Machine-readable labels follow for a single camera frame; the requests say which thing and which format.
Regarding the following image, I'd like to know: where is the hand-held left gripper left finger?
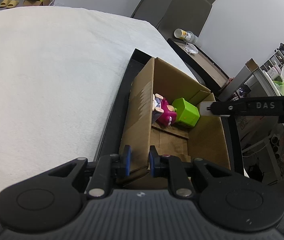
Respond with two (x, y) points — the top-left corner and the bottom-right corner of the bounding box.
(48, 145), (132, 198)

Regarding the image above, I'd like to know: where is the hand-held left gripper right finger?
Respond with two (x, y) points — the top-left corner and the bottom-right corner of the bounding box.
(149, 145), (234, 198)

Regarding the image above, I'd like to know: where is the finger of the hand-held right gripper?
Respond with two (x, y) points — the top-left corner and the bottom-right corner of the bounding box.
(207, 101), (248, 118)

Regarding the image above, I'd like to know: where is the brown cardboard box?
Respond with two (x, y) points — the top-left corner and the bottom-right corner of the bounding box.
(119, 57), (231, 188)

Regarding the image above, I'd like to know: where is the pink dinosaur toy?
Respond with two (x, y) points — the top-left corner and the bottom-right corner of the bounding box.
(156, 97), (178, 127)

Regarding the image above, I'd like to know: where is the green plastic bag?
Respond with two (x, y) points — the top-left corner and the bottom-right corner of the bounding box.
(273, 80), (284, 96)

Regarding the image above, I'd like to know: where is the cluttered shelf unit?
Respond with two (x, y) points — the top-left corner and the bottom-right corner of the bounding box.
(219, 58), (284, 101)

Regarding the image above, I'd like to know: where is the white pill bottle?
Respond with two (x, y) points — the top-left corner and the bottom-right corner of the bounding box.
(268, 65), (281, 79)

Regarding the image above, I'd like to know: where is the grey desk organizer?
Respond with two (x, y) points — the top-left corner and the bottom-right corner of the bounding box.
(259, 50), (284, 73)

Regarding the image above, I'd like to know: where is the white face mask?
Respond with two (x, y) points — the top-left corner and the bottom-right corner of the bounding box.
(183, 42), (200, 55)

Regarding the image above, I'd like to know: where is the yellow label plastic bottle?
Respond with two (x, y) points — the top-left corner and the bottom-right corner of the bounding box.
(174, 28), (199, 43)

